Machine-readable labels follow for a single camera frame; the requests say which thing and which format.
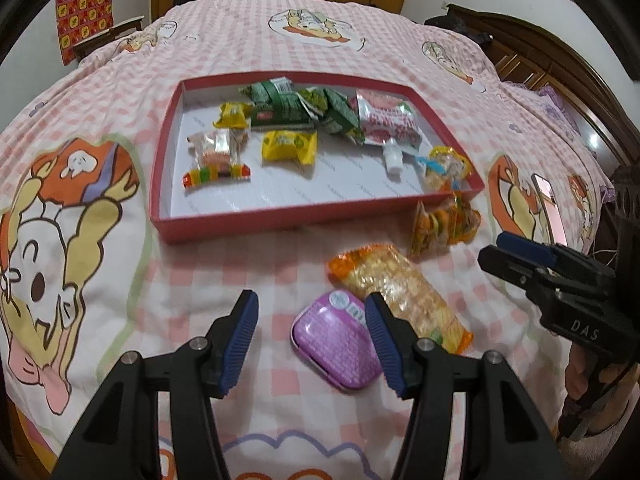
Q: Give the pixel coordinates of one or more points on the pink smartphone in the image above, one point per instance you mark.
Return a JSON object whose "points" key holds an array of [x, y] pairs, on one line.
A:
{"points": [[550, 207]]}

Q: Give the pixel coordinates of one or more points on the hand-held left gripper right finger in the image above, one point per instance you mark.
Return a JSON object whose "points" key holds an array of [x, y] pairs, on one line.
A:
{"points": [[385, 347]]}

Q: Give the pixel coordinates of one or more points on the long orange cracker packet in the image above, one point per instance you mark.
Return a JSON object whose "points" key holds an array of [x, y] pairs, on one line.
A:
{"points": [[400, 285]]}

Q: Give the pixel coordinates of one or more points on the red yellow wall poster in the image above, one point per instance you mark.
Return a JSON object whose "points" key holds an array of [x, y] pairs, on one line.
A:
{"points": [[84, 17]]}

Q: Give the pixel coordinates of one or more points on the large green snack packet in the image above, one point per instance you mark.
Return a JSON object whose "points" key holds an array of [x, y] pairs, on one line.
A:
{"points": [[277, 105]]}

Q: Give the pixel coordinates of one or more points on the person's right hand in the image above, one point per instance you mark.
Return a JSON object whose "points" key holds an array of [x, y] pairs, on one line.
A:
{"points": [[617, 395]]}

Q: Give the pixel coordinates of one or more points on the pink drink pouch white cap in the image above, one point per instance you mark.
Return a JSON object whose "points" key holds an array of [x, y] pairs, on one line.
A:
{"points": [[387, 120]]}

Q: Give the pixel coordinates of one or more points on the clear pastry snack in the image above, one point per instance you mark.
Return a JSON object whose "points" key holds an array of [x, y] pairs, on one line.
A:
{"points": [[215, 147]]}

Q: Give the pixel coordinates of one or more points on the orange green gummy packet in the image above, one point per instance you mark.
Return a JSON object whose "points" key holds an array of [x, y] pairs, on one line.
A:
{"points": [[442, 225]]}

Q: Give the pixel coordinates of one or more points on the purple tin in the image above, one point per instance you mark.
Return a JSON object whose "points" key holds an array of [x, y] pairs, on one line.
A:
{"points": [[335, 340]]}

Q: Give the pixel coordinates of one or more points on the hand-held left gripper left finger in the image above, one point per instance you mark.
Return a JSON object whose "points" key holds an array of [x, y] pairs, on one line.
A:
{"points": [[240, 345]]}

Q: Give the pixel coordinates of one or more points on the yellow candy packet green mark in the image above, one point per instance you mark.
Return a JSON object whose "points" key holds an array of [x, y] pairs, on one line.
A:
{"points": [[290, 147]]}

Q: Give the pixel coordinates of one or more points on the purple lace cloth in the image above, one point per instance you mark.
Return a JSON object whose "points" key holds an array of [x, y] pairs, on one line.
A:
{"points": [[565, 120]]}

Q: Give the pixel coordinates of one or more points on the black cloth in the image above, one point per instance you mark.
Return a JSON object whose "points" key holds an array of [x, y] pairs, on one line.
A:
{"points": [[455, 27]]}

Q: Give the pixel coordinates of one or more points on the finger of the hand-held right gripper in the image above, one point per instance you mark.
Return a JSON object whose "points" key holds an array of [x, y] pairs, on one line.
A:
{"points": [[525, 247], [505, 267]]}

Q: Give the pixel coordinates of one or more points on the rainbow candy stick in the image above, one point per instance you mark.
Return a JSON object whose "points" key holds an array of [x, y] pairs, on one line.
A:
{"points": [[215, 176]]}

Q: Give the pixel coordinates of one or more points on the wooden chair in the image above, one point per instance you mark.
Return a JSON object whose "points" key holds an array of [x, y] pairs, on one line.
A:
{"points": [[100, 37]]}

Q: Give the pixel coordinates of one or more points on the yellow blue clear candy packet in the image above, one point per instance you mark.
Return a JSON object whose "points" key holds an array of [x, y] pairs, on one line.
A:
{"points": [[445, 167]]}

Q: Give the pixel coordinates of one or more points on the dark wooden headboard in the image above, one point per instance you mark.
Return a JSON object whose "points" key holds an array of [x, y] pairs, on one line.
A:
{"points": [[545, 45]]}

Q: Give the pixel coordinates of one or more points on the pink checkered printed blanket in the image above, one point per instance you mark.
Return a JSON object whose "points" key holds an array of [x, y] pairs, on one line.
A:
{"points": [[150, 280]]}

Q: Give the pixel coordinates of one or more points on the small green snack packet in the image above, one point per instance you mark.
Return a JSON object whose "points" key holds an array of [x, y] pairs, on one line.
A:
{"points": [[342, 112], [312, 102]]}

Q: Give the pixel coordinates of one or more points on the red shallow cardboard box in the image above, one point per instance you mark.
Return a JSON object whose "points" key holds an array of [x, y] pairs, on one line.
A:
{"points": [[310, 187]]}

